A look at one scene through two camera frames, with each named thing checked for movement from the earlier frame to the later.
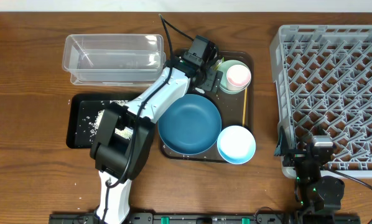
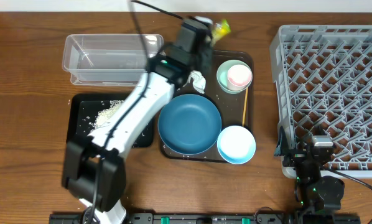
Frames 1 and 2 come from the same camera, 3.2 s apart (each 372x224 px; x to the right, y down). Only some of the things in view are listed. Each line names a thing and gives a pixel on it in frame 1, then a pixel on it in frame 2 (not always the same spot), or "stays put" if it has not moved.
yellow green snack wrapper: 218,62 -> 222,29
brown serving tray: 236,109 stays put
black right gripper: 295,154 stays put
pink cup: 238,76 stays put
